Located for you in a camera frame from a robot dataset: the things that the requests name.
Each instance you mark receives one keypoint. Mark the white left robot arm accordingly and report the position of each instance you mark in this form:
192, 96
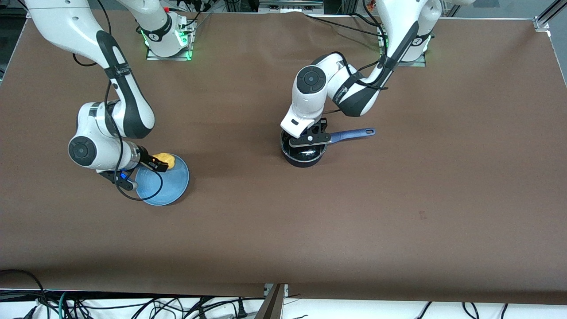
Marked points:
401, 17

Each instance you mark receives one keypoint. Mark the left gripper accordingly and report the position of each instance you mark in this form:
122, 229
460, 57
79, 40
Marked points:
320, 127

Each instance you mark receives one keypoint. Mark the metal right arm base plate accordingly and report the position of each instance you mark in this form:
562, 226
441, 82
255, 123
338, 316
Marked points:
168, 58

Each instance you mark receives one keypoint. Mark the aluminium frame profile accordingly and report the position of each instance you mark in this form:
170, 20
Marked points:
549, 15

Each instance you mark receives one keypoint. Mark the glass pot lid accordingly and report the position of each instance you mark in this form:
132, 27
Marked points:
305, 154

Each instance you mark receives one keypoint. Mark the brown table cover sheet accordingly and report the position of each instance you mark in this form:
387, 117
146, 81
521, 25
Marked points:
266, 221

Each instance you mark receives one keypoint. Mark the dark table frame post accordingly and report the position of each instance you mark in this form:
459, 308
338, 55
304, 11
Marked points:
272, 305

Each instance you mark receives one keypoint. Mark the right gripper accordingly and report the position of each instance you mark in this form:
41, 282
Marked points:
145, 157

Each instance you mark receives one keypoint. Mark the metal rack frame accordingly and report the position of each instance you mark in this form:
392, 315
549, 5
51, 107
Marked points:
288, 4

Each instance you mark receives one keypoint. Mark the blue round plate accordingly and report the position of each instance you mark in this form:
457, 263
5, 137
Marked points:
170, 186

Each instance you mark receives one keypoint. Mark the yellow potato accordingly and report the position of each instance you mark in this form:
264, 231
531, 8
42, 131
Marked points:
168, 159

